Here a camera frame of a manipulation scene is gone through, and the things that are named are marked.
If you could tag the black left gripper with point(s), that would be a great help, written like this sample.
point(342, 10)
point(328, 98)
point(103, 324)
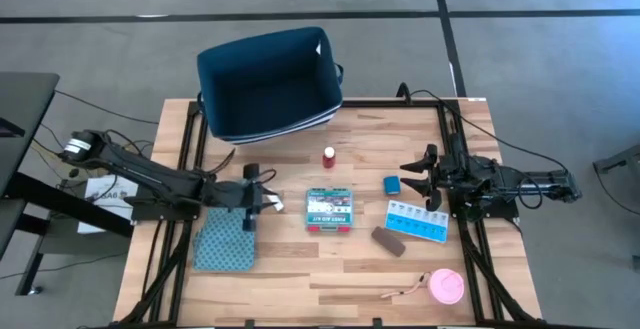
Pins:
point(250, 194)

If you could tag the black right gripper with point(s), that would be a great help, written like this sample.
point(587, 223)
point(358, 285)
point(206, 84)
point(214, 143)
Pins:
point(434, 179)

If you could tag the small blue box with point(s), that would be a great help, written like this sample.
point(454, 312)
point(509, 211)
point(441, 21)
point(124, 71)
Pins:
point(391, 185)

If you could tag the blue and white pill organizer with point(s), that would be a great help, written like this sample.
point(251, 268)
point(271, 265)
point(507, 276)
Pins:
point(415, 221)

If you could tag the teal first aid kit box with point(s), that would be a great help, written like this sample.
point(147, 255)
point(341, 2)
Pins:
point(329, 209)

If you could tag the red bottle with white cap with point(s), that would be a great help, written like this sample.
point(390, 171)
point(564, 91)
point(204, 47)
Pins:
point(328, 160)

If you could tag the navy blue fabric basket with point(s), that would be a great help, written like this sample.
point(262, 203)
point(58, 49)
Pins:
point(260, 94)

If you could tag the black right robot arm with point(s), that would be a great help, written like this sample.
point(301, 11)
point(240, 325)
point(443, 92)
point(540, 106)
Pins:
point(550, 184)

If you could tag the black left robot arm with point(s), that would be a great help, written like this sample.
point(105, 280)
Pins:
point(150, 174)

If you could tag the teal patterned cloth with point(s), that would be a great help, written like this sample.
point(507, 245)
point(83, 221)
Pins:
point(222, 244)

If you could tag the white paper sheet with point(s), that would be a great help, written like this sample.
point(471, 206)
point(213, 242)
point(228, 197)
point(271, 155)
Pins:
point(100, 219)

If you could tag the grey metal stand leg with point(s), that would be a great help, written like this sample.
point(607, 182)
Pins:
point(620, 159)

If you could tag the black desk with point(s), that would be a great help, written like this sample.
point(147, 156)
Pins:
point(25, 119)

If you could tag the black aluminium table frame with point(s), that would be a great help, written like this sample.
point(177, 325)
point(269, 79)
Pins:
point(390, 103)

